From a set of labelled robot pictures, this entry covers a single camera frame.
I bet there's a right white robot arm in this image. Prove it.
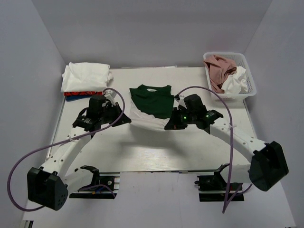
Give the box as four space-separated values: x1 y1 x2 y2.
164 94 289 191

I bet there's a folded blue t-shirt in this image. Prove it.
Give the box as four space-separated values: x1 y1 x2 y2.
66 95 92 101

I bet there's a folded red t-shirt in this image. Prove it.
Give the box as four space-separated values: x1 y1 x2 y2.
63 91 103 97

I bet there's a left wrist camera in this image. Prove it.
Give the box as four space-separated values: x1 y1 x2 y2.
104 91 117 105

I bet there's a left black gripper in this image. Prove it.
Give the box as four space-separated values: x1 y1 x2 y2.
99 102 131 127

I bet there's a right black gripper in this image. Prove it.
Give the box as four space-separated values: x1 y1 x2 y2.
166 107 197 130

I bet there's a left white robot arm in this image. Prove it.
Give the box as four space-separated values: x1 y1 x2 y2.
27 94 131 211

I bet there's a white green Charlie Brown t-shirt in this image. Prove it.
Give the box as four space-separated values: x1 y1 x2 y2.
129 85 174 132

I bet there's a white plastic laundry basket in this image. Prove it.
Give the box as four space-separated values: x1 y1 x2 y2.
203 52 257 100

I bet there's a pink t-shirt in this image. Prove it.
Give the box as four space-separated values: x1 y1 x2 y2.
203 55 237 94

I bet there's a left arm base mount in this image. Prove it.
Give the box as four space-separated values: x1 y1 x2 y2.
69 173 120 200

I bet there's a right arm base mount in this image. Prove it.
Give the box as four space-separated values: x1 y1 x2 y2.
193 174 245 202

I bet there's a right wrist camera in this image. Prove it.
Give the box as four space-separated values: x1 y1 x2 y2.
174 95 187 110

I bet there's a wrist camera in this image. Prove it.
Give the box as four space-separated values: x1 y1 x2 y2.
104 91 117 105
174 95 187 110

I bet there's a folded white t-shirt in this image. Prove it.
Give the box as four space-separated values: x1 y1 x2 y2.
61 62 114 93

